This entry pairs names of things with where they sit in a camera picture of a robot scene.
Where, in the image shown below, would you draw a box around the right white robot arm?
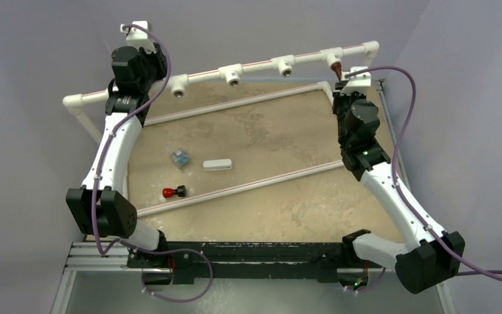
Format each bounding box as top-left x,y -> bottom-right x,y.
332,90 -> 465,294

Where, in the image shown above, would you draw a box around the brown faucet with chrome cap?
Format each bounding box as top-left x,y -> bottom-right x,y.
330,61 -> 344,82

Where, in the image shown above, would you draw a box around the aluminium table frame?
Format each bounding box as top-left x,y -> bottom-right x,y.
66,82 -> 456,313

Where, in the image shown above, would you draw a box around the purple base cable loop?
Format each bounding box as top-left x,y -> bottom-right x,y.
141,251 -> 216,305

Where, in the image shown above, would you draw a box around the red and black faucet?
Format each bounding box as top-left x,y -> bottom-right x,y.
162,185 -> 187,199

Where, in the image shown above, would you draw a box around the white plastic pipe piece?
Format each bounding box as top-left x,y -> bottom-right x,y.
202,158 -> 233,171

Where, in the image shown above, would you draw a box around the white PVC pipe frame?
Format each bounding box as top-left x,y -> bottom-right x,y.
63,41 -> 380,196

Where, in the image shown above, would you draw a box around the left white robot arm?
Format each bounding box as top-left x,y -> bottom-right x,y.
65,43 -> 169,268

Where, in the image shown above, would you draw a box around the clear blue faucet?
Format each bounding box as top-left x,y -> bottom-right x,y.
170,149 -> 190,169

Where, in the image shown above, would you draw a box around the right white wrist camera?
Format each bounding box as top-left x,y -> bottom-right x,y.
333,66 -> 371,96

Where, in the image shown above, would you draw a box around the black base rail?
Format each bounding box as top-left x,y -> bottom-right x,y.
127,241 -> 381,285

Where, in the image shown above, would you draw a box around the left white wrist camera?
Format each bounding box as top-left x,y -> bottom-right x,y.
120,24 -> 157,54

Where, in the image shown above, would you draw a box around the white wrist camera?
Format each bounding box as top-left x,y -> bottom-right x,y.
333,66 -> 371,96
120,24 -> 157,54

